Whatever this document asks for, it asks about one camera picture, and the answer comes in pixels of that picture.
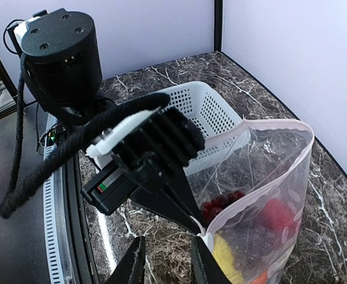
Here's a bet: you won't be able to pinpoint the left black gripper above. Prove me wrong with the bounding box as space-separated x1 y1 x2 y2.
80 164 207 235

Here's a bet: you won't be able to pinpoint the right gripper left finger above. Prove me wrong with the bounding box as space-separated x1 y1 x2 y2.
105 237 146 284

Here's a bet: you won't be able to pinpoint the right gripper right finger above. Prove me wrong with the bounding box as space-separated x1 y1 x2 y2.
190 237 231 284

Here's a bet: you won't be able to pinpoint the yellow toy fruit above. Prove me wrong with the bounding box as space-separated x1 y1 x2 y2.
212 234 244 283

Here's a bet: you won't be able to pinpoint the dark red toy grapes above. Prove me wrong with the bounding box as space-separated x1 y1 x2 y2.
200 190 245 223

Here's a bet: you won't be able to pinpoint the orange toy pumpkin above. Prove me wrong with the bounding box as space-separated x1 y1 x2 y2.
251 271 268 284

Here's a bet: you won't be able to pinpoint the clear zip top bag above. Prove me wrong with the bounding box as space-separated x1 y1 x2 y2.
186 119 314 283

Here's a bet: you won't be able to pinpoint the white plastic basket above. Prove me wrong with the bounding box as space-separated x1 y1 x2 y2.
86 81 250 176

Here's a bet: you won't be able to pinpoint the red toy bell pepper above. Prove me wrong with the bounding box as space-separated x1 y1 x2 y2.
260 198 297 238

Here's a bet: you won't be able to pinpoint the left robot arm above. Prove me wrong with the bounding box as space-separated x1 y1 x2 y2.
0 8 207 234

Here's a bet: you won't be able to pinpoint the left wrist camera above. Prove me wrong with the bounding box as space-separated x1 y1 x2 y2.
86 108 205 182

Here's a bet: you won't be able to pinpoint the black front rail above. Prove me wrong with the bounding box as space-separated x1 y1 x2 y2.
62 155 100 283

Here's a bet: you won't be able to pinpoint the white slotted cable duct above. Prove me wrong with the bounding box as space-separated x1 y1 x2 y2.
41 114 73 284

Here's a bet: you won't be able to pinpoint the right black frame post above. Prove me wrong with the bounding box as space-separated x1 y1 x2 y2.
213 0 223 52

